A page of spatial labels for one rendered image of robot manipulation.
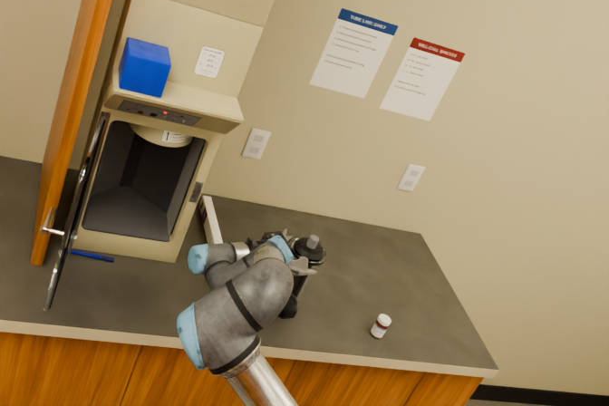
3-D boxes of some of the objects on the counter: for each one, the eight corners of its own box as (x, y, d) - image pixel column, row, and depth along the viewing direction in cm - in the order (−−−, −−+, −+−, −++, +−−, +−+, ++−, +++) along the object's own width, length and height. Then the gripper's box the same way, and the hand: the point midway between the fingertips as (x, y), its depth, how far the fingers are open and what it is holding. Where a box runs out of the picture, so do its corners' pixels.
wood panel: (42, 163, 226) (163, -340, 161) (52, 165, 227) (176, -334, 162) (30, 264, 187) (183, -345, 122) (42, 265, 188) (200, -337, 123)
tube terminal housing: (65, 195, 217) (129, -45, 182) (169, 212, 230) (247, -8, 194) (62, 246, 197) (133, -11, 162) (175, 263, 210) (264, 27, 174)
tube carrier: (289, 290, 218) (315, 236, 208) (305, 315, 211) (333, 261, 201) (259, 292, 211) (285, 237, 202) (275, 318, 204) (302, 263, 194)
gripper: (265, 266, 181) (328, 260, 192) (235, 217, 194) (295, 214, 205) (256, 291, 185) (318, 284, 196) (227, 241, 198) (286, 237, 209)
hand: (304, 256), depth 202 cm, fingers open, 14 cm apart
